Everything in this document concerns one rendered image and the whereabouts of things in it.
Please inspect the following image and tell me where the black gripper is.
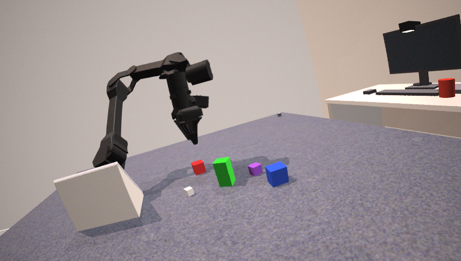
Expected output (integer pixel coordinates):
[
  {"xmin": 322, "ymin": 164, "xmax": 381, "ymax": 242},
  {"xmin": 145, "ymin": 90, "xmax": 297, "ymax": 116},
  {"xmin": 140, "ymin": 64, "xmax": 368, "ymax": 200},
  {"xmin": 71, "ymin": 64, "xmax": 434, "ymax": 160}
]
[{"xmin": 170, "ymin": 87, "xmax": 203, "ymax": 145}]

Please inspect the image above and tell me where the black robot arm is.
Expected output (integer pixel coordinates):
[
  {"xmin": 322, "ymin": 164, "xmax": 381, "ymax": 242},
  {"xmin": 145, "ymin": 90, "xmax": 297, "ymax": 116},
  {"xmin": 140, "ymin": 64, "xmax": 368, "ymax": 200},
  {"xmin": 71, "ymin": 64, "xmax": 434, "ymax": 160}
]
[{"xmin": 92, "ymin": 52, "xmax": 213, "ymax": 169}]

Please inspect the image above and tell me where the red block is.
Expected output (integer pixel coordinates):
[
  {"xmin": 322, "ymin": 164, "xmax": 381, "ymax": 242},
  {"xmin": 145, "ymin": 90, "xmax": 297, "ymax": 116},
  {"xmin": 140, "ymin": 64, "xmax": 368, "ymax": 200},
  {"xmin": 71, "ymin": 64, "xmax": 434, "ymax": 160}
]
[{"xmin": 191, "ymin": 160, "xmax": 206, "ymax": 175}]

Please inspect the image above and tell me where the green block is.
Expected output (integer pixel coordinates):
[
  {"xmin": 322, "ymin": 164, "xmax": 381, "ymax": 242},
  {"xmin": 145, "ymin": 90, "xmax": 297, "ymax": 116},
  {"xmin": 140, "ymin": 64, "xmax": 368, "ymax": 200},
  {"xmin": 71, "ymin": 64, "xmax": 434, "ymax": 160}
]
[
  {"xmin": 217, "ymin": 169, "xmax": 236, "ymax": 187},
  {"xmin": 213, "ymin": 157, "xmax": 232, "ymax": 176}
]

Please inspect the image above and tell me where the blue cube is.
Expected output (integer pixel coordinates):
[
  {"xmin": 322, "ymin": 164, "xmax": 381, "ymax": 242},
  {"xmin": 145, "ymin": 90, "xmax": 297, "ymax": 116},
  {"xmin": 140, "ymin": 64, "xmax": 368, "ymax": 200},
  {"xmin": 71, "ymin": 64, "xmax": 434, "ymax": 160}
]
[{"xmin": 265, "ymin": 162, "xmax": 289, "ymax": 188}]

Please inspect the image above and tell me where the small purple cube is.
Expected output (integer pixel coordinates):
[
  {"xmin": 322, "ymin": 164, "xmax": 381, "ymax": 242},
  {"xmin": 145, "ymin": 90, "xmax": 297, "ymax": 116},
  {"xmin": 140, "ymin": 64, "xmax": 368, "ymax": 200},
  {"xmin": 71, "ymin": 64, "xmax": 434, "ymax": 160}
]
[{"xmin": 248, "ymin": 163, "xmax": 263, "ymax": 176}]

